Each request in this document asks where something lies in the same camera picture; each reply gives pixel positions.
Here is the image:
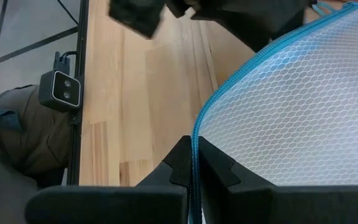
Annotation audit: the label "black table legs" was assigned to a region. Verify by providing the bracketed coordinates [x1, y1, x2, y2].
[0, 0, 81, 98]

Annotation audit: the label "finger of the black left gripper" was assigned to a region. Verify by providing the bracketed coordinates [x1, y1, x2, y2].
[191, 0, 318, 54]

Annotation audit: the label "person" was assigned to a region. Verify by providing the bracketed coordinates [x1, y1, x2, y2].
[0, 83, 76, 224]

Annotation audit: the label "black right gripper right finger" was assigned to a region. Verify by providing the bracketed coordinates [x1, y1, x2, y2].
[198, 136, 358, 224]

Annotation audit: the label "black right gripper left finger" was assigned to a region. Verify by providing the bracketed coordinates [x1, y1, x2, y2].
[25, 135, 194, 224]

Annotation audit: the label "mesh zip pouch blue trim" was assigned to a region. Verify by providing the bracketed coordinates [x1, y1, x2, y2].
[188, 1, 358, 224]

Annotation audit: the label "black stereo camera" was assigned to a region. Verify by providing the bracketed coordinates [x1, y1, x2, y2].
[38, 51, 83, 114]

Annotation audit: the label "black aluminium table frame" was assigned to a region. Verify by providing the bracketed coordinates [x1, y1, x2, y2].
[66, 0, 90, 187]

